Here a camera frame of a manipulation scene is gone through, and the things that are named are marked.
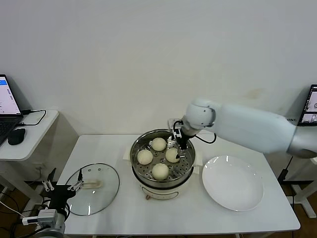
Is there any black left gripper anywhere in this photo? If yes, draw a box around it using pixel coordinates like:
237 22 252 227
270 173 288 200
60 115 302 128
41 168 84 211

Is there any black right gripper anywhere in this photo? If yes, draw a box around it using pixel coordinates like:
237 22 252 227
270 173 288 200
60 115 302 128
174 133 191 161

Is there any white steamed baozi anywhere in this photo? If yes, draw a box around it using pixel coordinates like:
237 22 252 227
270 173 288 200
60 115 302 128
151 137 167 152
165 148 181 164
137 149 154 166
151 163 170 180

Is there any glass lid with cream handle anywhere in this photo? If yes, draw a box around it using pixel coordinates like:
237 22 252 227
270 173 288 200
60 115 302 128
63 163 120 217

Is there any stainless perforated steamer basket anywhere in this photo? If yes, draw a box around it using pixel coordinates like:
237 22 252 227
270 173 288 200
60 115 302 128
130 128 196 189

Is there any cream electric cooking pot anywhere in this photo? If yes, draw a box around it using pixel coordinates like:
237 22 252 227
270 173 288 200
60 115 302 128
123 146 203 201

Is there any white side table with mouse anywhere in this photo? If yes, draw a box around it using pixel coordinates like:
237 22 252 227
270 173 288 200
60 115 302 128
0 110 80 206

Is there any white round plate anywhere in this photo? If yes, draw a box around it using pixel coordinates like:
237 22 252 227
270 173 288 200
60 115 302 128
201 155 264 212

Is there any black computer mouse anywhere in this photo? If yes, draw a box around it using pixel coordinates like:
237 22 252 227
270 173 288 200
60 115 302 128
7 128 26 146

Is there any black laptop with white screen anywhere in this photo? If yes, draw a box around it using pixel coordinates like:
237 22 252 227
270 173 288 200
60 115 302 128
0 74 24 147

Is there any black laptop with dark screen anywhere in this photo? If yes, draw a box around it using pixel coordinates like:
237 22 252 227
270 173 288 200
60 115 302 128
298 84 317 127

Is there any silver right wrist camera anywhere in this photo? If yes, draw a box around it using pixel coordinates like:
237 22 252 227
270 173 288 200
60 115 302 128
167 118 184 141

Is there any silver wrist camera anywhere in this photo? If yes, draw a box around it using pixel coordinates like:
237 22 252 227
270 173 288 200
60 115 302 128
22 209 58 227
167 118 184 141

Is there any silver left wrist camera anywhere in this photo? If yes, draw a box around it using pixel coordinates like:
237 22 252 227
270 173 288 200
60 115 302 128
22 209 58 227

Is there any black laptop charger cable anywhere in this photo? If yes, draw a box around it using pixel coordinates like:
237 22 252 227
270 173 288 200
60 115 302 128
17 109 47 128

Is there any black cable with adapter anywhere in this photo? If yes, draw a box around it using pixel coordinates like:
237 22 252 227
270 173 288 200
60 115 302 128
277 155 295 183

